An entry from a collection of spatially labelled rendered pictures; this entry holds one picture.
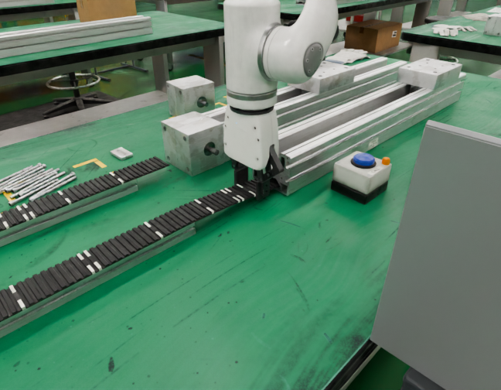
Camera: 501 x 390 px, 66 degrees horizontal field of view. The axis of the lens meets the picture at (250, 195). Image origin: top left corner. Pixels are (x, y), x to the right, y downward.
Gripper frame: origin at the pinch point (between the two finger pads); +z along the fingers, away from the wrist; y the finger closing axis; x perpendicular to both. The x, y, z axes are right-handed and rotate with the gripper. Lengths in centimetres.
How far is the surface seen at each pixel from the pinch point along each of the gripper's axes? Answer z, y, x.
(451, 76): -7, 5, 72
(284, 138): -5.0, -2.3, 11.3
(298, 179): 0.3, 4.9, 7.7
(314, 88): -6.8, -15.2, 37.1
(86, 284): 1.8, 1.8, -33.6
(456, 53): 11, -36, 189
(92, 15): -3, -204, 63
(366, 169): -3.0, 14.6, 15.4
